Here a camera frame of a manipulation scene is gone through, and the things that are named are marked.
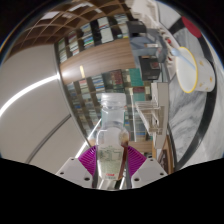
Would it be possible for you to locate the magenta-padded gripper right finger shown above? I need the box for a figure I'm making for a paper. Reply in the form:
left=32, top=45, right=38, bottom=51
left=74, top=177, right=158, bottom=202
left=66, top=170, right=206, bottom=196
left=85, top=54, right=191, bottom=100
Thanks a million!
left=124, top=146, right=168, bottom=190

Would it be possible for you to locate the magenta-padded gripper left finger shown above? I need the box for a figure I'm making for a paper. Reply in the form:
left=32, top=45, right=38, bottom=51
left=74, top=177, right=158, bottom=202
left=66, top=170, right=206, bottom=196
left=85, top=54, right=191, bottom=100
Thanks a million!
left=54, top=145, right=100, bottom=190

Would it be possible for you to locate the clear plastic bottle white cap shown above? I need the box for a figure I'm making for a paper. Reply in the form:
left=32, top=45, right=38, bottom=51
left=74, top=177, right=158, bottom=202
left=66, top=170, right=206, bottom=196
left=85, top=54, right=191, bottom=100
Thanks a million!
left=94, top=92, right=130, bottom=183

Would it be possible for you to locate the brown building model wooden board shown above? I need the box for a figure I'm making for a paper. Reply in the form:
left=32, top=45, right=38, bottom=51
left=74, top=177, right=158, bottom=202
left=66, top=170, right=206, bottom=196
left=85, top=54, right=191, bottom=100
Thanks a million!
left=156, top=139, right=176, bottom=175

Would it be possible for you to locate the white columned building model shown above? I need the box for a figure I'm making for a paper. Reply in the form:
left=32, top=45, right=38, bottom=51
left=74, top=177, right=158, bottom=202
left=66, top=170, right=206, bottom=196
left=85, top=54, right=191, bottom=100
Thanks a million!
left=134, top=81, right=171, bottom=151

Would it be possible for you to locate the straight ceiling light strip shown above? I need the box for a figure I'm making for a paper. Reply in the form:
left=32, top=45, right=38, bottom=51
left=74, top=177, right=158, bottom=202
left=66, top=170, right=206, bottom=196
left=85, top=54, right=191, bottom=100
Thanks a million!
left=0, top=74, right=62, bottom=118

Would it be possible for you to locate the white cup yellow rim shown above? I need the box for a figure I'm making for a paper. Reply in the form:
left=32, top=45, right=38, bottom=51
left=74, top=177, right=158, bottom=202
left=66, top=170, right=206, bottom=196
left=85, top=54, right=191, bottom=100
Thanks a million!
left=174, top=46, right=216, bottom=94

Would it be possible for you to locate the pale blue spoon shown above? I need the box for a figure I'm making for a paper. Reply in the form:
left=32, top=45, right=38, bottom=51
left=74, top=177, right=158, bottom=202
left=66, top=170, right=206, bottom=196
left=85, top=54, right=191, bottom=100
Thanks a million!
left=170, top=47, right=198, bottom=71

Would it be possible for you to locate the flat round red coaster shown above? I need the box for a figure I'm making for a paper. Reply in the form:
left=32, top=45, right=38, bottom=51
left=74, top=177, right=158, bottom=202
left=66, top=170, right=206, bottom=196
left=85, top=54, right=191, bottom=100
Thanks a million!
left=181, top=15, right=203, bottom=39

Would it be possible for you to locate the wooden cubby shelf unit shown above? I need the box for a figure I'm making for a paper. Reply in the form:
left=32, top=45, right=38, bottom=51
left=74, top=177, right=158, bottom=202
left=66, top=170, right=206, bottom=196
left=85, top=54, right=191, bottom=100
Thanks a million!
left=9, top=0, right=134, bottom=54

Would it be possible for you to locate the tall bookshelf wall with books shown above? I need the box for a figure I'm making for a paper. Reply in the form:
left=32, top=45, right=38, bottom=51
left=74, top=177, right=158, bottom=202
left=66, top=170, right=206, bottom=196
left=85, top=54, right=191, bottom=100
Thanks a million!
left=54, top=13, right=158, bottom=148

